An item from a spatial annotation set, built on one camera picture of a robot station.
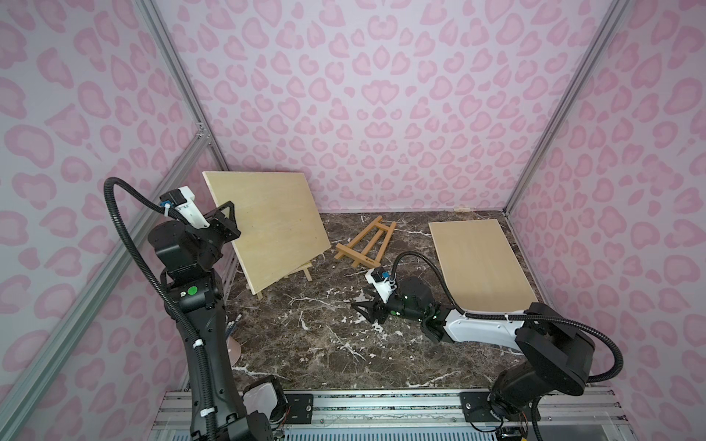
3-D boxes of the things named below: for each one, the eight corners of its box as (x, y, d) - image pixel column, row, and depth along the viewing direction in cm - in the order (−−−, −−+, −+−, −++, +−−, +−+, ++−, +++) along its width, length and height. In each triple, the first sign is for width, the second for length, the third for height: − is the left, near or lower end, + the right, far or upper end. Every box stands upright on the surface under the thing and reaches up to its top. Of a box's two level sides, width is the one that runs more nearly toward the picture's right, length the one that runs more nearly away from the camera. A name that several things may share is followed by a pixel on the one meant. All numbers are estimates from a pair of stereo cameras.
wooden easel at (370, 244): (332, 259, 107) (331, 254, 104) (357, 215, 122) (356, 209, 119) (376, 274, 103) (376, 269, 100) (396, 225, 118) (396, 220, 115)
